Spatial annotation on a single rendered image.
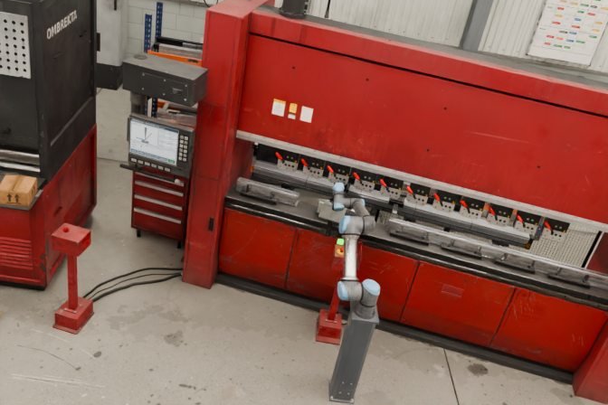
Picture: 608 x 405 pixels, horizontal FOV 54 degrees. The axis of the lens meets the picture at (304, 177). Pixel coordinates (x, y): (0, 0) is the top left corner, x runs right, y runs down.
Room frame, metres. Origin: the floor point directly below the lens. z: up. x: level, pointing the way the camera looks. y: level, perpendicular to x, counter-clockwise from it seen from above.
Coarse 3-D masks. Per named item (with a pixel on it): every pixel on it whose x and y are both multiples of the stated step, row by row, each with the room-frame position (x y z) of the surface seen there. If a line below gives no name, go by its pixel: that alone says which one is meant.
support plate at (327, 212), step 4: (324, 204) 3.89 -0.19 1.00; (328, 204) 3.91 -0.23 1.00; (324, 208) 3.84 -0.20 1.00; (328, 208) 3.85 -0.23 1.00; (320, 212) 3.77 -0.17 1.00; (324, 212) 3.78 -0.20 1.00; (328, 212) 3.79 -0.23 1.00; (332, 212) 3.80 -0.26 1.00; (336, 212) 3.81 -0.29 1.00; (340, 212) 3.82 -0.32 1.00; (344, 212) 3.83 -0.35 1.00; (320, 216) 3.72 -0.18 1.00; (324, 216) 3.73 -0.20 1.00; (328, 216) 3.74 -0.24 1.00; (332, 216) 3.75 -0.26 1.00; (336, 216) 3.76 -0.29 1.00; (340, 216) 3.77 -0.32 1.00; (328, 220) 3.70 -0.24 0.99; (332, 220) 3.70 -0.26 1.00; (336, 220) 3.71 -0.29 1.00; (340, 220) 3.72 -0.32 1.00
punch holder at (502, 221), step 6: (492, 204) 3.79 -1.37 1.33; (498, 204) 3.79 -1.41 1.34; (498, 210) 3.79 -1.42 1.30; (504, 210) 3.78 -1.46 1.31; (510, 210) 3.78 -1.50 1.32; (486, 216) 3.86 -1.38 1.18; (492, 216) 3.79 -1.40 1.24; (498, 216) 3.78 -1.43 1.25; (504, 216) 3.78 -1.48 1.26; (492, 222) 3.78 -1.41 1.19; (498, 222) 3.78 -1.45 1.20; (504, 222) 3.77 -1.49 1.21
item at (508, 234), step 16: (256, 176) 4.31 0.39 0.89; (272, 176) 4.29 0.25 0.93; (288, 176) 4.27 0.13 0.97; (304, 176) 4.30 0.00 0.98; (320, 192) 4.24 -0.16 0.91; (352, 192) 4.21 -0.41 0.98; (368, 192) 4.25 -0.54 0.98; (384, 208) 4.17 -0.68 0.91; (400, 208) 4.15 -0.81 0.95; (416, 208) 4.14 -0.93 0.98; (432, 208) 4.19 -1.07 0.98; (448, 224) 4.11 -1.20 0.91; (464, 224) 4.08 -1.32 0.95; (480, 224) 4.08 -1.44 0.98; (512, 240) 4.03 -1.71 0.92; (528, 240) 4.02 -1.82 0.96
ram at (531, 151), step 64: (256, 64) 4.04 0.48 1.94; (320, 64) 3.98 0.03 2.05; (384, 64) 3.96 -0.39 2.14; (256, 128) 4.03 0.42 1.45; (320, 128) 3.97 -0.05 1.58; (384, 128) 3.91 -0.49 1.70; (448, 128) 3.86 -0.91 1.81; (512, 128) 3.80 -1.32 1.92; (576, 128) 3.75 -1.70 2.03; (512, 192) 3.78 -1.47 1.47; (576, 192) 3.73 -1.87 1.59
